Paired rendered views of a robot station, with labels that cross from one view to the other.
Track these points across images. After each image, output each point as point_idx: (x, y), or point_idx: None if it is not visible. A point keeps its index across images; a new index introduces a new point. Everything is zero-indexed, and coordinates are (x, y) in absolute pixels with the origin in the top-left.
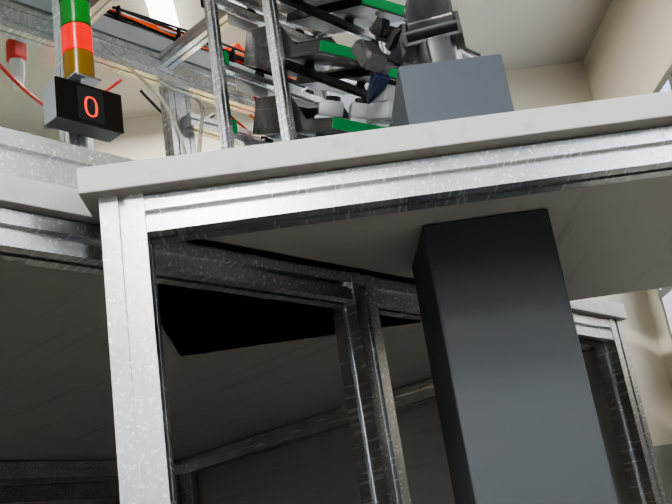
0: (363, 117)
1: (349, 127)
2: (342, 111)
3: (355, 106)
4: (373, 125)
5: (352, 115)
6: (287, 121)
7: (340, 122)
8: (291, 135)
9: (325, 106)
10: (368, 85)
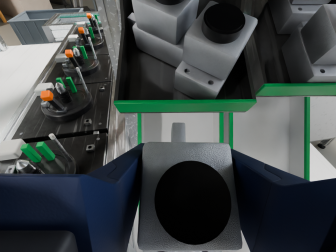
0: (205, 70)
1: (153, 109)
2: (174, 36)
3: (191, 46)
4: (211, 103)
5: (185, 59)
6: (102, 20)
7: (131, 107)
8: (112, 45)
9: (143, 17)
10: (117, 158)
